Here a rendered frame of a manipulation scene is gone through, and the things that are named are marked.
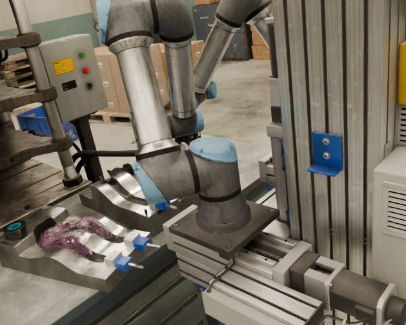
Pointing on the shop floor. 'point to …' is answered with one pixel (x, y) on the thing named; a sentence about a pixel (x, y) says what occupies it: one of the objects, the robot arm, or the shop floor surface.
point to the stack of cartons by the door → (259, 46)
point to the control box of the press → (76, 89)
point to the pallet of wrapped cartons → (118, 98)
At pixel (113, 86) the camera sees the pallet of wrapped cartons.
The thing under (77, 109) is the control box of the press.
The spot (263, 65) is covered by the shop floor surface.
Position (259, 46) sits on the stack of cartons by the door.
